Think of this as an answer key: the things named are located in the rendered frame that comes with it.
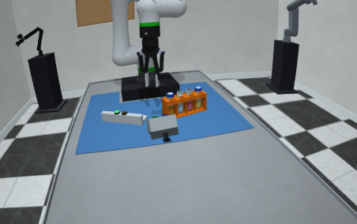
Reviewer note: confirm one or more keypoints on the blue and white screw cap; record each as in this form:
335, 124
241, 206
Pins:
170, 94

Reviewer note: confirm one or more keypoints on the blue bench mat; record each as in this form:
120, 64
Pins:
97, 135

